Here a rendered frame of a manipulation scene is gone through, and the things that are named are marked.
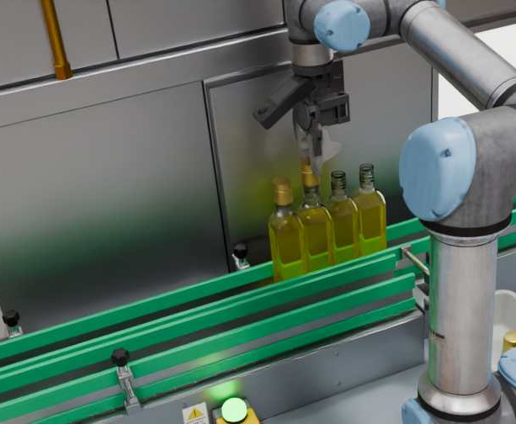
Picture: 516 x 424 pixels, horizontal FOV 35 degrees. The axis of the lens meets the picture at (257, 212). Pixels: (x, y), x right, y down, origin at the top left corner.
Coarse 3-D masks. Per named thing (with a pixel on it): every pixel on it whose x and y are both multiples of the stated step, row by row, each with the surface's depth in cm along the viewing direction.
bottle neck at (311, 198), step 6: (318, 186) 153; (306, 192) 153; (312, 192) 153; (318, 192) 153; (306, 198) 154; (312, 198) 153; (318, 198) 154; (306, 204) 155; (312, 204) 154; (318, 204) 155
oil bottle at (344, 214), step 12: (324, 204) 159; (336, 204) 156; (348, 204) 156; (336, 216) 156; (348, 216) 157; (336, 228) 157; (348, 228) 158; (336, 240) 159; (348, 240) 160; (336, 252) 160; (348, 252) 161
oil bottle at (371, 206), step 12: (360, 192) 158; (372, 192) 158; (360, 204) 157; (372, 204) 157; (384, 204) 158; (360, 216) 158; (372, 216) 159; (384, 216) 160; (360, 228) 160; (372, 228) 160; (384, 228) 161; (360, 240) 161; (372, 240) 161; (384, 240) 162; (360, 252) 163; (372, 252) 163
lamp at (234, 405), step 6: (228, 402) 146; (234, 402) 146; (240, 402) 146; (222, 408) 146; (228, 408) 145; (234, 408) 145; (240, 408) 145; (246, 408) 146; (222, 414) 147; (228, 414) 145; (234, 414) 144; (240, 414) 145; (246, 414) 146; (228, 420) 145; (234, 420) 145; (240, 420) 145
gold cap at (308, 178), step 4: (304, 160) 152; (308, 160) 152; (304, 164) 150; (308, 164) 150; (304, 168) 150; (308, 168) 150; (304, 172) 151; (308, 172) 150; (312, 172) 150; (304, 176) 151; (308, 176) 151; (312, 176) 151; (316, 176) 151; (304, 180) 152; (308, 180) 151; (312, 180) 151; (316, 180) 152; (304, 184) 152; (308, 184) 152; (312, 184) 152; (316, 184) 152
